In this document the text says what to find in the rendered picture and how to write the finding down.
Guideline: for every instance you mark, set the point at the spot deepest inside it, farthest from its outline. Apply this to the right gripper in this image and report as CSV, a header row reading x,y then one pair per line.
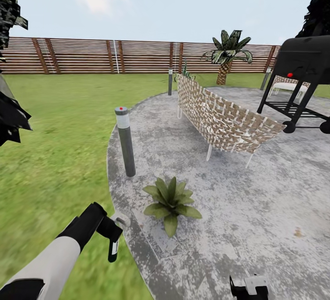
x,y
242,294

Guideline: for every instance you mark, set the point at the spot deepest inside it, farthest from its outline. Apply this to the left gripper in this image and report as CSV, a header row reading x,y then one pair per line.
x,y
112,232

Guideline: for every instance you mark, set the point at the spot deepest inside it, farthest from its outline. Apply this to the charcoal grill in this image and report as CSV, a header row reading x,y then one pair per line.
x,y
306,59

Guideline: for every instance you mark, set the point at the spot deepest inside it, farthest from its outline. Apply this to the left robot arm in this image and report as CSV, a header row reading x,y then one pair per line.
x,y
45,277

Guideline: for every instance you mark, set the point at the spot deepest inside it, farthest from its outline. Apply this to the insectifuge atomizer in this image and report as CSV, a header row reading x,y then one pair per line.
x,y
113,250

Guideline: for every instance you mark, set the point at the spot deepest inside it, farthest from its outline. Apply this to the tree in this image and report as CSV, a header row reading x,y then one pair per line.
x,y
318,16
9,16
12,116

